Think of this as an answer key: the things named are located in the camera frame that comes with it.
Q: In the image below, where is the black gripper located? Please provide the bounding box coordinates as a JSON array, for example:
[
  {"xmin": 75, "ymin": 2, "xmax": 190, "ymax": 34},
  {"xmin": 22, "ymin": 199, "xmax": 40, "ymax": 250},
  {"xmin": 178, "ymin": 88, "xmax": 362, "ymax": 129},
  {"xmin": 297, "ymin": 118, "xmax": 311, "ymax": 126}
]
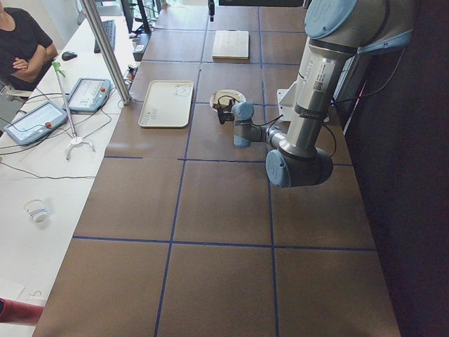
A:
[{"xmin": 217, "ymin": 97, "xmax": 234, "ymax": 124}]

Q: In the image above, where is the white round plate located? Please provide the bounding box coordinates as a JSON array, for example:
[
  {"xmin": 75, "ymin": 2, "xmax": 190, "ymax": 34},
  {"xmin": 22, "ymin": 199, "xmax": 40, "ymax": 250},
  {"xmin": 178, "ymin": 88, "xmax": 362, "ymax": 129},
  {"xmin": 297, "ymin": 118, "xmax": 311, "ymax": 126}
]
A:
[{"xmin": 209, "ymin": 89, "xmax": 246, "ymax": 110}]

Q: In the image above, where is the brown bread slice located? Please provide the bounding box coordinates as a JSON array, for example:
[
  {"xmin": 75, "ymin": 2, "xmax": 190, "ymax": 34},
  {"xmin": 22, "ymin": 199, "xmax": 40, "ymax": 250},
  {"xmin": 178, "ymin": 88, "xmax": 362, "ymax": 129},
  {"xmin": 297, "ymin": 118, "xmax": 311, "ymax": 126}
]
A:
[{"xmin": 212, "ymin": 91, "xmax": 236, "ymax": 109}]

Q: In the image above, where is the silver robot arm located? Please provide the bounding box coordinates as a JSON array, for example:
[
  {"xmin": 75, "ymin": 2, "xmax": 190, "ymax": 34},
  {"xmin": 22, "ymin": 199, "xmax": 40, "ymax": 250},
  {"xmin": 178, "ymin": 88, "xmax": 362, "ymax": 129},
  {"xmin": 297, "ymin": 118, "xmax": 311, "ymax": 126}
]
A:
[{"xmin": 217, "ymin": 1, "xmax": 416, "ymax": 187}]

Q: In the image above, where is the cream bear serving tray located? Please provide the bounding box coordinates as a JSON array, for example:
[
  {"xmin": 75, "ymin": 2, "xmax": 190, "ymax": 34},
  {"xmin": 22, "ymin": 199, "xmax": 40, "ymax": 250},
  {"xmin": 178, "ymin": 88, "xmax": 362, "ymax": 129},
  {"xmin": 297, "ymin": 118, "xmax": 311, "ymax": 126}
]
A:
[{"xmin": 138, "ymin": 80, "xmax": 194, "ymax": 128}]

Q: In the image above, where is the wooden cutting board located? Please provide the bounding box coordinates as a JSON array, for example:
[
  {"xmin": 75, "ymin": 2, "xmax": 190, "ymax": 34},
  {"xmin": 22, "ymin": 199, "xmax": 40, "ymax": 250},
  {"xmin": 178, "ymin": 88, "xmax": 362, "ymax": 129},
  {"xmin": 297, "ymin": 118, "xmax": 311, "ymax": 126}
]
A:
[{"xmin": 212, "ymin": 30, "xmax": 250, "ymax": 62}]

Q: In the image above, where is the teach pendant far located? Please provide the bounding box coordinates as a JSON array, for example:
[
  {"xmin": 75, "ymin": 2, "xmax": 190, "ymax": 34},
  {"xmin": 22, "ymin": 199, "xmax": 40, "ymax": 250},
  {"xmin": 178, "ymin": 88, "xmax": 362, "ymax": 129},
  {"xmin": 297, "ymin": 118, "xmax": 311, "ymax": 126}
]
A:
[{"xmin": 67, "ymin": 78, "xmax": 112, "ymax": 114}]

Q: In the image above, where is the teach pendant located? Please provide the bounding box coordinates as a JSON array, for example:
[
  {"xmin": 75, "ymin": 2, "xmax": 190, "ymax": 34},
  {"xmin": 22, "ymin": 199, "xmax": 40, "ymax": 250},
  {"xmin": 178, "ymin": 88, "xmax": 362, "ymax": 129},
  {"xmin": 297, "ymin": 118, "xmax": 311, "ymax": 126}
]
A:
[
  {"xmin": 4, "ymin": 101, "xmax": 68, "ymax": 145},
  {"xmin": 67, "ymin": 78, "xmax": 112, "ymax": 114}
]

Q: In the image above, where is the black keyboard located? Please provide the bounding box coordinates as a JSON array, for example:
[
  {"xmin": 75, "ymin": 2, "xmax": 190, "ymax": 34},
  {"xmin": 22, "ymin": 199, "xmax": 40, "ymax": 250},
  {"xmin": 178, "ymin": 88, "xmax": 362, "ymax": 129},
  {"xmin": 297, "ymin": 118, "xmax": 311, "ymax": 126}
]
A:
[{"xmin": 93, "ymin": 20, "xmax": 116, "ymax": 54}]

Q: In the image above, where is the white tripod stand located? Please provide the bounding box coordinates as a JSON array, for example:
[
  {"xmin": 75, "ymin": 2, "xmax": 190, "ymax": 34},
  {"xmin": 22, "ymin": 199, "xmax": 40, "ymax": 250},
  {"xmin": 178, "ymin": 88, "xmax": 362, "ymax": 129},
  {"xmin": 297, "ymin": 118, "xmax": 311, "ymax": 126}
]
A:
[{"xmin": 51, "ymin": 61, "xmax": 95, "ymax": 161}]

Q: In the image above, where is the black computer mouse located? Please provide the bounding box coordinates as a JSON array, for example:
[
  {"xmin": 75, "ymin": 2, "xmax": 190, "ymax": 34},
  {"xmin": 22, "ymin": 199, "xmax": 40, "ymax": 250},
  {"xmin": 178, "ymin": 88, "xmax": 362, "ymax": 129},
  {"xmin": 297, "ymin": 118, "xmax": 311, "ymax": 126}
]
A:
[{"xmin": 61, "ymin": 51, "xmax": 78, "ymax": 61}]

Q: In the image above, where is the teach pendant near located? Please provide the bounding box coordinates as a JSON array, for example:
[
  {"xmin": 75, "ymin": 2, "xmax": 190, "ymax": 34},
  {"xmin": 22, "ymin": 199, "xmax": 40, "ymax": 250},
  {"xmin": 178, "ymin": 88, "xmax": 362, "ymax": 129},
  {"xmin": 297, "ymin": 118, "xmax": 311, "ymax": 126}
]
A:
[{"xmin": 4, "ymin": 101, "xmax": 68, "ymax": 145}]

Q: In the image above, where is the person in black shirt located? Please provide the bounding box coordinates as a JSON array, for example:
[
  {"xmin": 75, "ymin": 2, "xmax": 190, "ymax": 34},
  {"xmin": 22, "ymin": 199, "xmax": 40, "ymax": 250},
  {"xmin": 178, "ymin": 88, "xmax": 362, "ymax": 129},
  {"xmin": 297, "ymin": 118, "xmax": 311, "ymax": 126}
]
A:
[{"xmin": 1, "ymin": 6, "xmax": 58, "ymax": 91}]

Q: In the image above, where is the paper cup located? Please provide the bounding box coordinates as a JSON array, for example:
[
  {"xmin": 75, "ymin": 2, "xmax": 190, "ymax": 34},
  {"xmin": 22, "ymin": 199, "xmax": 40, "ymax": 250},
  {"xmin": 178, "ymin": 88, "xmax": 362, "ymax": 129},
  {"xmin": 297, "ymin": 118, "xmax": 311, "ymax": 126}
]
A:
[{"xmin": 24, "ymin": 199, "xmax": 49, "ymax": 223}]

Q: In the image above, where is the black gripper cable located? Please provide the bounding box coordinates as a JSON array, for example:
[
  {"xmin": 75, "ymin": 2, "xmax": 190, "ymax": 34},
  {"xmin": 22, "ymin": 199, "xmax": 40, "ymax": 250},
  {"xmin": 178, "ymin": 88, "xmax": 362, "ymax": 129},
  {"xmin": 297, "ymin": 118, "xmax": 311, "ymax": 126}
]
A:
[{"xmin": 250, "ymin": 114, "xmax": 336, "ymax": 155}]

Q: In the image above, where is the aluminium camera post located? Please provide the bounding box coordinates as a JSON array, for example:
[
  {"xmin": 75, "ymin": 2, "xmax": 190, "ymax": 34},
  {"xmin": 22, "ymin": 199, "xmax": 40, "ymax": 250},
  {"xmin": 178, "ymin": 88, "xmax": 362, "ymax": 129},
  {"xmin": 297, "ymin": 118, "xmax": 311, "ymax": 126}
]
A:
[{"xmin": 80, "ymin": 0, "xmax": 132, "ymax": 106}]

